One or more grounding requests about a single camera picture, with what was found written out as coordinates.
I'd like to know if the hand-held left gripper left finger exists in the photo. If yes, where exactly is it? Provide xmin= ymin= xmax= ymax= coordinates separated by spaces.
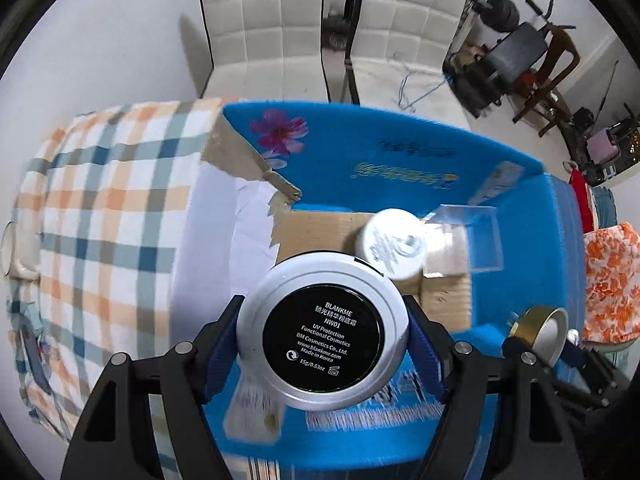
xmin=60 ymin=295 xmax=246 ymax=480

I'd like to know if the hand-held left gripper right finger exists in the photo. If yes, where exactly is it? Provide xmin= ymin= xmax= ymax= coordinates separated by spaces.
xmin=401 ymin=294 xmax=585 ymax=480

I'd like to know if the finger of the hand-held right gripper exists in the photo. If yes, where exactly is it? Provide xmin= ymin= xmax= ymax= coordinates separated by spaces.
xmin=562 ymin=330 xmax=590 ymax=368

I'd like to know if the gold rimmed round jar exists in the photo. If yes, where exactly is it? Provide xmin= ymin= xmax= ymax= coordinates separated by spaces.
xmin=502 ymin=305 xmax=571 ymax=367

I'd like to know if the white round compact black label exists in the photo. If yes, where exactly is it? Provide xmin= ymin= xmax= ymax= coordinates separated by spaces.
xmin=236 ymin=254 xmax=412 ymax=410

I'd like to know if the blue cardboard box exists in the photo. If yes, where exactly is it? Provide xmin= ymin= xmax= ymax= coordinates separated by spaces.
xmin=167 ymin=100 xmax=590 ymax=480

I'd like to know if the orange floral cloth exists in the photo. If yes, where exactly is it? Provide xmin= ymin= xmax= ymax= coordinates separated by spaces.
xmin=581 ymin=222 xmax=640 ymax=347

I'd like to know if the white round jar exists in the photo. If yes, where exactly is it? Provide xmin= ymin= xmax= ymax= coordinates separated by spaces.
xmin=355 ymin=208 xmax=428 ymax=281

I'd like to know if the clear plastic box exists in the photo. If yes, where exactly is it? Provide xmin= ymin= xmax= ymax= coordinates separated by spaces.
xmin=422 ymin=204 xmax=503 ymax=277

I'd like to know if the blue towel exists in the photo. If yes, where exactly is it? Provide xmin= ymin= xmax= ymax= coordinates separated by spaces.
xmin=592 ymin=186 xmax=620 ymax=232

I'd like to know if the red cloth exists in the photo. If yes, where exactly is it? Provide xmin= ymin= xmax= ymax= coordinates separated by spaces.
xmin=567 ymin=167 xmax=597 ymax=235

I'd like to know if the dark flat object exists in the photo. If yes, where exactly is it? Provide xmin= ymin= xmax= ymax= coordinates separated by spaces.
xmin=19 ymin=324 xmax=55 ymax=397

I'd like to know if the checked tablecloth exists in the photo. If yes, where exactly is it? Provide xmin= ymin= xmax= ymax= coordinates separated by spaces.
xmin=7 ymin=97 xmax=251 ymax=480

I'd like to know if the pink suitcase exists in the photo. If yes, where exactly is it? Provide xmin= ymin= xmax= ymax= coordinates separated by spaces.
xmin=586 ymin=127 xmax=626 ymax=166

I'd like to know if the brown wooden chair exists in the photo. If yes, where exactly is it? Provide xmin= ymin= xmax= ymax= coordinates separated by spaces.
xmin=512 ymin=22 xmax=581 ymax=136

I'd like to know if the black weight bench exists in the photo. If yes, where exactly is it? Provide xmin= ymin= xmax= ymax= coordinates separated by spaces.
xmin=477 ymin=0 xmax=576 ymax=86

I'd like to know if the white padded chair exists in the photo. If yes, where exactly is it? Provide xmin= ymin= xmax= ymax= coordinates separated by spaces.
xmin=345 ymin=0 xmax=474 ymax=132
xmin=197 ymin=0 xmax=332 ymax=102

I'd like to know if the blue cable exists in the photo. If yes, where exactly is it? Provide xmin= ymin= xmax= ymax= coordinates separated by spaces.
xmin=396 ymin=66 xmax=452 ymax=112

